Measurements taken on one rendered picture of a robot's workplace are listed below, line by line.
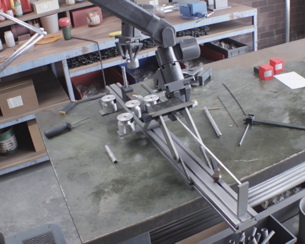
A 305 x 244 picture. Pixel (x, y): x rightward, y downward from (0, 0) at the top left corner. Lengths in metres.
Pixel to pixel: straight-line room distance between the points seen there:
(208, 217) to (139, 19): 1.09
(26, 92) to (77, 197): 1.65
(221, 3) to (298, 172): 1.58
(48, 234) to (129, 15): 1.18
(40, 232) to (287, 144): 1.24
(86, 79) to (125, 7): 2.10
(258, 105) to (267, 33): 3.02
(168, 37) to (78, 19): 2.07
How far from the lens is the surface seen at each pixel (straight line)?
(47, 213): 2.37
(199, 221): 1.79
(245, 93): 1.42
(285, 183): 2.01
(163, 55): 1.06
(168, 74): 1.05
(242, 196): 0.80
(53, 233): 1.84
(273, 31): 4.37
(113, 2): 0.99
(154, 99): 1.21
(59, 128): 1.29
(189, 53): 1.09
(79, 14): 3.06
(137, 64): 1.47
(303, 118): 1.26
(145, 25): 1.02
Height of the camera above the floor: 1.49
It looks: 28 degrees down
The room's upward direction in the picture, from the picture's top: 8 degrees counter-clockwise
